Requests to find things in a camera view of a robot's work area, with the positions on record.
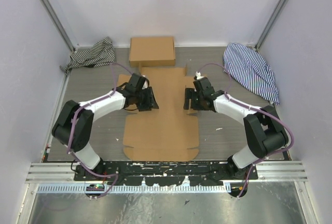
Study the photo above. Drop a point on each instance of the cardboard box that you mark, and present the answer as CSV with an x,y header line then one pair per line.
x,y
168,133
152,51

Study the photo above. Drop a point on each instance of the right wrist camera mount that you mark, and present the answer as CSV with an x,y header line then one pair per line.
x,y
198,76

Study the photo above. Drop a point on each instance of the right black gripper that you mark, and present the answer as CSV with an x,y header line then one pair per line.
x,y
190,93

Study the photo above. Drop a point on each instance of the aluminium corner post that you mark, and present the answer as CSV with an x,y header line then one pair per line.
x,y
56,21
270,23

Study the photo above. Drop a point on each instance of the aluminium front rail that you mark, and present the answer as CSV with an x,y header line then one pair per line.
x,y
273,170

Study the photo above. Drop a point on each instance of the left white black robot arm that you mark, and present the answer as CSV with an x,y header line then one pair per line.
x,y
74,123

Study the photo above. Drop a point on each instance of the folded cardboard box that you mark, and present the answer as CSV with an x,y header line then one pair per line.
x,y
152,51

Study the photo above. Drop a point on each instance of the slotted cable duct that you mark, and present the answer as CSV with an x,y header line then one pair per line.
x,y
100,188

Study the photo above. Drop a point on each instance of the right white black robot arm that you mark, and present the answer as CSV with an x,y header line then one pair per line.
x,y
263,130

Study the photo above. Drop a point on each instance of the left aluminium corner post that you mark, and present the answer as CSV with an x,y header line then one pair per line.
x,y
56,21

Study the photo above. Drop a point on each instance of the grey striped cloth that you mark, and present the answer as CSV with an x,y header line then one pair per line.
x,y
100,54

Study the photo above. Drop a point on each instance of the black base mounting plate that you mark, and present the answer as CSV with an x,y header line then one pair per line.
x,y
203,173

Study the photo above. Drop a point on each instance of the blue white striped cloth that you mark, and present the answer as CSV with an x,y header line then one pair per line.
x,y
250,69

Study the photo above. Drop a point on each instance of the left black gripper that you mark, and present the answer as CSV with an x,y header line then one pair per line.
x,y
151,102

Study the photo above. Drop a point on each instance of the right aluminium corner post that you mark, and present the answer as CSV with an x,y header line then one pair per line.
x,y
270,23

